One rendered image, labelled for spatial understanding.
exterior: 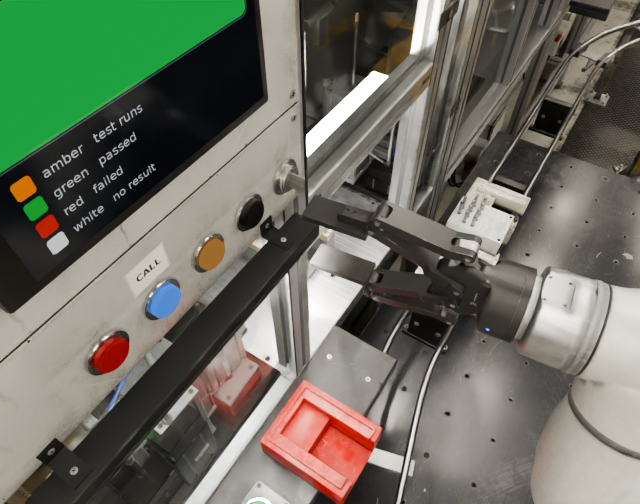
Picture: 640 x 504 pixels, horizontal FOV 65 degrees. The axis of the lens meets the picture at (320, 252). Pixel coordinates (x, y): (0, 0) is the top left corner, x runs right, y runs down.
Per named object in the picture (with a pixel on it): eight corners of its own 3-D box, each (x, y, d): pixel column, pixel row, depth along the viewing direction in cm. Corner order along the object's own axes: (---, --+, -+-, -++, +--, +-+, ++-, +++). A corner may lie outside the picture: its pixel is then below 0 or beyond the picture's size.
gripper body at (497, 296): (524, 297, 54) (439, 268, 56) (548, 252, 47) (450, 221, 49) (506, 358, 50) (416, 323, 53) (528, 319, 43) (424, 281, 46)
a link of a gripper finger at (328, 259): (376, 262, 57) (376, 266, 58) (320, 243, 59) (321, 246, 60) (365, 283, 56) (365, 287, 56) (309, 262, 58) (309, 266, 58)
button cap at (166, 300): (160, 325, 43) (151, 306, 41) (145, 315, 44) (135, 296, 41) (185, 300, 45) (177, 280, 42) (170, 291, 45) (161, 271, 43)
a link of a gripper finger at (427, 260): (456, 299, 49) (465, 294, 48) (360, 237, 48) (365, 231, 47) (468, 268, 51) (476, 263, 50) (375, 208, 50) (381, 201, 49)
